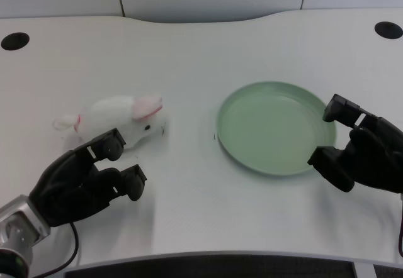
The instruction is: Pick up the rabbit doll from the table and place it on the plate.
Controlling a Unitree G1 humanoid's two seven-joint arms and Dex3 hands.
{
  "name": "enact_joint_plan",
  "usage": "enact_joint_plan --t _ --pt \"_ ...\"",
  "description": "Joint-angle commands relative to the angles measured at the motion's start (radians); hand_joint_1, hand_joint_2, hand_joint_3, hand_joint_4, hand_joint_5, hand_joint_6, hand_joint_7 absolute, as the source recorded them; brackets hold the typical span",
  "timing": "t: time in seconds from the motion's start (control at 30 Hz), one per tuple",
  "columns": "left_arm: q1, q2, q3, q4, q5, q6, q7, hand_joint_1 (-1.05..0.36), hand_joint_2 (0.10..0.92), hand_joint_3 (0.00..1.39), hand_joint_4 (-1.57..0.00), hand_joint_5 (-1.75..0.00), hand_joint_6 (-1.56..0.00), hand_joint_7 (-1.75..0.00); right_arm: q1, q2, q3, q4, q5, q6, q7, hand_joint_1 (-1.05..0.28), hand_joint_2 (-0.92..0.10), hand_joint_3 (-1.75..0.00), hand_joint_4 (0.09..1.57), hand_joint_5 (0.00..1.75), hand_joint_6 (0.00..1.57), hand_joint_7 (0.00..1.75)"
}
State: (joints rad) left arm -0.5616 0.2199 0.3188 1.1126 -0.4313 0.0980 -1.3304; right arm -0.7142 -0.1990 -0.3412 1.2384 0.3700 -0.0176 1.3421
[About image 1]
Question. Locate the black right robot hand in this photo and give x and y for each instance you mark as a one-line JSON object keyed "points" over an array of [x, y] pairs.
{"points": [[368, 152]]}

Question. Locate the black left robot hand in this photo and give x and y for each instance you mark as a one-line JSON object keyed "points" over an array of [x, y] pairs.
{"points": [[66, 190]]}

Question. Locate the white rabbit doll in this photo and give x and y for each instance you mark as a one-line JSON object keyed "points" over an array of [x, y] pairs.
{"points": [[122, 117]]}

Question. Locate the green round plate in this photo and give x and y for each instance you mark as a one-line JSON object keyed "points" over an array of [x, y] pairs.
{"points": [[275, 130]]}

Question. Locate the black robot torso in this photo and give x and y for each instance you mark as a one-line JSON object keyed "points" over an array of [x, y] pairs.
{"points": [[207, 267]]}

